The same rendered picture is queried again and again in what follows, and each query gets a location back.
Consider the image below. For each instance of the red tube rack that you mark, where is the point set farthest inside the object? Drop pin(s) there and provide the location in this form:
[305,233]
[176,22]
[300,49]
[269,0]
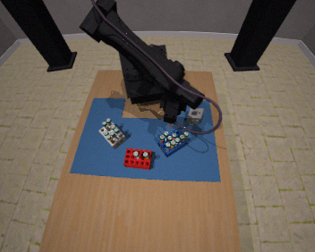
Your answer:
[137,163]

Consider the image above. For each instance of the white tube cap with printed label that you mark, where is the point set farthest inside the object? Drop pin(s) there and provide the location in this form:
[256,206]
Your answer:
[166,135]

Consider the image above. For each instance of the blue bench mat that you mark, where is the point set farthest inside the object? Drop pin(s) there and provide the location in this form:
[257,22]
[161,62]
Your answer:
[196,161]

